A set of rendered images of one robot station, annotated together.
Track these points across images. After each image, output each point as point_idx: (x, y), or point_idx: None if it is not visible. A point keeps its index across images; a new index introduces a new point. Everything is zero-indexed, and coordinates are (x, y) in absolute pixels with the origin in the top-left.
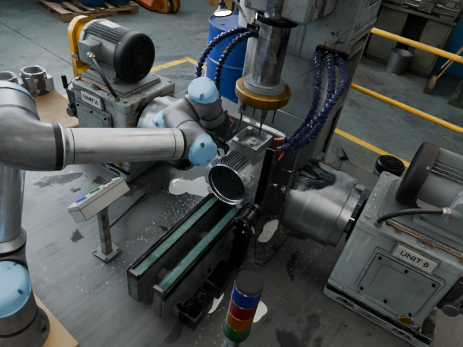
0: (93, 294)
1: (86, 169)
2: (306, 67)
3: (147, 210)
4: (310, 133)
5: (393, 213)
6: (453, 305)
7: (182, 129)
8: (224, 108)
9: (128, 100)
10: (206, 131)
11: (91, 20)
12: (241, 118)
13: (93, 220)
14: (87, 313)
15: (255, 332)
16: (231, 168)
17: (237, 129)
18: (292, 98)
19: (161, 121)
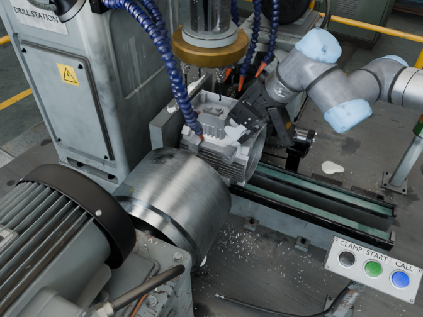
0: (398, 305)
1: None
2: (155, 0)
3: (248, 283)
4: (255, 34)
5: (327, 17)
6: None
7: (400, 68)
8: (260, 75)
9: (169, 254)
10: (280, 109)
11: None
12: (221, 88)
13: None
14: (420, 302)
15: (351, 166)
16: (259, 131)
17: (173, 129)
18: (155, 50)
19: (367, 104)
